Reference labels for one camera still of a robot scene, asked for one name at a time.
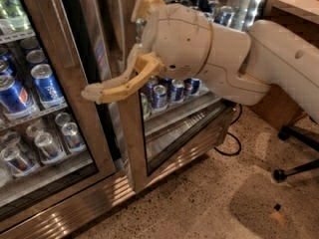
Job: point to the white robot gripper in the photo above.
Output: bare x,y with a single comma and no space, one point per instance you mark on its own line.
180,39

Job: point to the fridge glass door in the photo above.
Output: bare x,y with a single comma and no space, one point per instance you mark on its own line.
52,32
153,142

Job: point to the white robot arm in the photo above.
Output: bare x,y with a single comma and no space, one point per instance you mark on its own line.
243,66

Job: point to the stainless fridge base grille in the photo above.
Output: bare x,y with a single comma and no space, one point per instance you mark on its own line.
66,204

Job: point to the blue can lower shelf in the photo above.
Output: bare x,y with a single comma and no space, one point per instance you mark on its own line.
159,100

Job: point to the green can lower shelf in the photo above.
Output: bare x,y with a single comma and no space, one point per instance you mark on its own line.
145,106

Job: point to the front blue pepsi can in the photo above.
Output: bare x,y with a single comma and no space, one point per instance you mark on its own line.
47,86

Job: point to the blue pepsi can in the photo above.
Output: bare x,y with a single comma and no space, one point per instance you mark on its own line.
47,86
15,98

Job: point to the left blue pepsi can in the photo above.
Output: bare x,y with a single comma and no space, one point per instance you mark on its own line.
15,98

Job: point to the silver can bottom left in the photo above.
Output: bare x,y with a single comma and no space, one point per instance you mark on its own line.
49,148

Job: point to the wooden cabinet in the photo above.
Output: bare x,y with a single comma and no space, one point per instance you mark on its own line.
277,108

